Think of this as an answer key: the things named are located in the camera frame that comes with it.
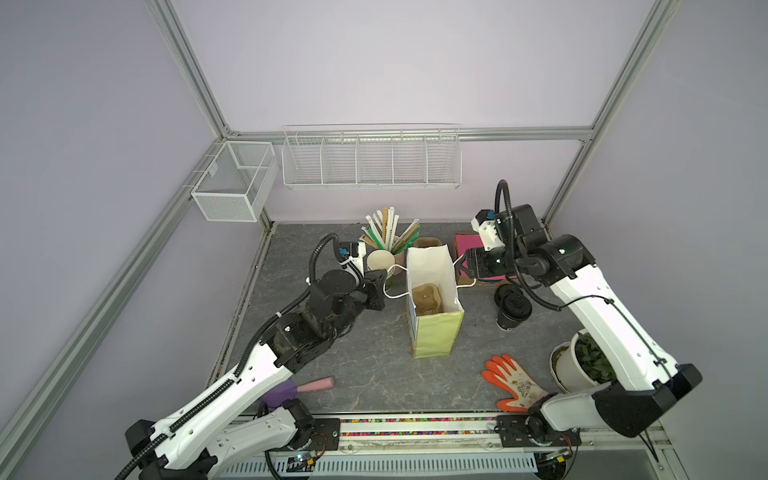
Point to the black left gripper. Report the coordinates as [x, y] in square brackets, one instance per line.
[374, 287]

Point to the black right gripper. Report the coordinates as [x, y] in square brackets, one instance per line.
[476, 262]

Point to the paper cups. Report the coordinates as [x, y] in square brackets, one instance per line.
[381, 260]

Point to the green white paper bag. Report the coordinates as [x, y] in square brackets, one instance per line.
[433, 335]

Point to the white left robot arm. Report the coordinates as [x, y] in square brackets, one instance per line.
[258, 372]

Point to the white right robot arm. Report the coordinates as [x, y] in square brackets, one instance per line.
[561, 274]

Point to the pink straw holder cup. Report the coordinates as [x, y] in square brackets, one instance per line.
[400, 259]

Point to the bundle of wrapped straws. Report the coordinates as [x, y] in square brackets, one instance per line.
[384, 230]

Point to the stack of black cup lids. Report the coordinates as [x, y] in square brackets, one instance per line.
[514, 308]

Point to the brown pulp cup carrier stack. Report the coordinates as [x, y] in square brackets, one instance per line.
[427, 242]

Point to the orange white work glove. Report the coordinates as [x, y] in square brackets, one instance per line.
[505, 373]

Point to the potted green plant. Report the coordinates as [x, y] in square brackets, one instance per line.
[579, 364]

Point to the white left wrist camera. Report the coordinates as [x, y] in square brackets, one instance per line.
[351, 256]

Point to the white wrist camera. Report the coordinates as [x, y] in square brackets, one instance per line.
[351, 256]
[485, 226]

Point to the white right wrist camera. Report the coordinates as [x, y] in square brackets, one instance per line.
[485, 226]

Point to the long white wire shelf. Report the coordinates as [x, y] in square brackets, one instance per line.
[366, 156]

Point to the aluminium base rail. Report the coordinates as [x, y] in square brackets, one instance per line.
[390, 443]

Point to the small white wire basket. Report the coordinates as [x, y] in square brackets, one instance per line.
[235, 185]

